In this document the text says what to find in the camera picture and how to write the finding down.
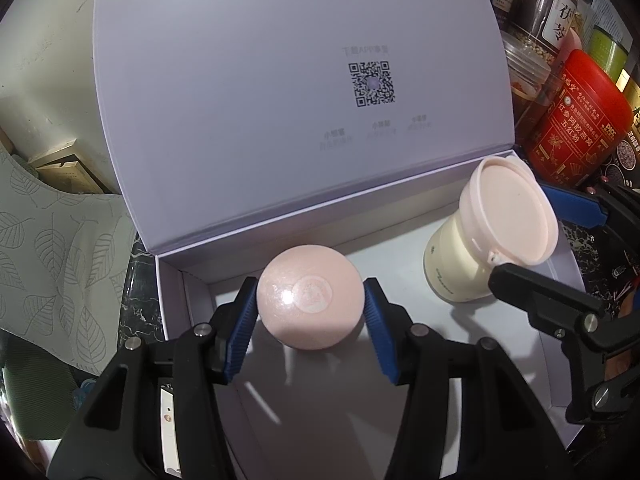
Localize green canister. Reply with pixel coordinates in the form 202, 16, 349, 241
587, 25, 628, 86

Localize pink round cosmetic jar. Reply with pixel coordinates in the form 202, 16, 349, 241
256, 244, 362, 352

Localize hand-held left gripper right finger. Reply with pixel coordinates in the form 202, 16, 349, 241
362, 276, 593, 480

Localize wooden picture frame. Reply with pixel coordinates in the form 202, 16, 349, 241
27, 135, 116, 196

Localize black and gold cereal bag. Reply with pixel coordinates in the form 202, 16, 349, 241
597, 72, 640, 196

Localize cream cup with pink rim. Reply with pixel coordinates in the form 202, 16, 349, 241
424, 156, 560, 306

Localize clear jar dark red contents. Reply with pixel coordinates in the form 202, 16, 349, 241
515, 75, 561, 147

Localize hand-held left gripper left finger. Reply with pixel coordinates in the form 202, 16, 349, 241
46, 276, 258, 480

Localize red canister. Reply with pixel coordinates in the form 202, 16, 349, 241
525, 49, 633, 186

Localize white gift box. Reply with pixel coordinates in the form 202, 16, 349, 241
92, 0, 591, 480

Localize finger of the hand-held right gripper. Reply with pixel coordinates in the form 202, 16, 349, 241
489, 262, 640, 423
540, 180, 640, 261

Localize clear jar yellow slices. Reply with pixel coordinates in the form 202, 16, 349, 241
575, 0, 597, 31

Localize green chair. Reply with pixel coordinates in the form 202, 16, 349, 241
0, 335, 101, 463

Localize blue lidded container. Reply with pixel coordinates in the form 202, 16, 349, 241
72, 379, 97, 411

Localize small jar orange contents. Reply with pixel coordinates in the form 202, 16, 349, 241
502, 32, 551, 106

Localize grey leaf pattern cushion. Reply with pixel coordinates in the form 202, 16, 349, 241
0, 147, 136, 376

